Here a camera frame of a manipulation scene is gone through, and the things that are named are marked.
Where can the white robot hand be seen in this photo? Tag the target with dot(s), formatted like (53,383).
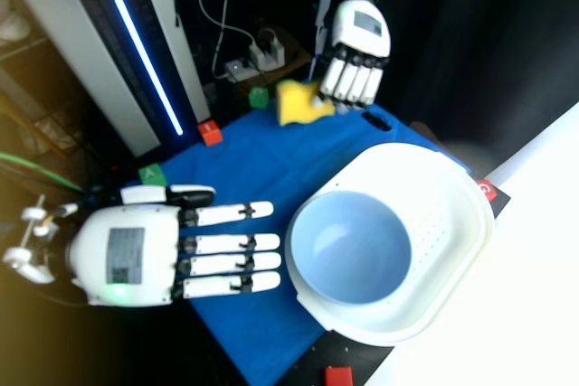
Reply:
(362,29)
(126,255)

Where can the yellow and green sponge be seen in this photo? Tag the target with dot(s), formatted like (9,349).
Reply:
(296,103)

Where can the light blue bowl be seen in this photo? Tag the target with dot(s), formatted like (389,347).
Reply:
(350,250)

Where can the green block letter Y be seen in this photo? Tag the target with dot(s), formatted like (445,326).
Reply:
(151,174)

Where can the white power strip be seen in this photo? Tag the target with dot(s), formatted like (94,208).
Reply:
(268,53)

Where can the green block letter C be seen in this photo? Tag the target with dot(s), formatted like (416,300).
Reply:
(258,97)

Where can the white power adapter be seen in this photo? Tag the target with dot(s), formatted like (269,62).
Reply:
(237,69)

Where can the red block letter I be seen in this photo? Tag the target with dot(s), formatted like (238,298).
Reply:
(210,133)

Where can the blue table cloth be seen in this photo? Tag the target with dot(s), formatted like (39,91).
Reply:
(262,155)

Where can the white column with blue light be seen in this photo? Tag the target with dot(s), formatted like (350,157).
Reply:
(104,65)

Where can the red block letter G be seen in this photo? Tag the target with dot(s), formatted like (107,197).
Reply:
(486,189)

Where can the white perforated oval basin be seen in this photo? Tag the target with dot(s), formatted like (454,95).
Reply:
(448,232)

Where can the plain red block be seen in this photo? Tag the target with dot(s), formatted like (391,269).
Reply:
(339,376)

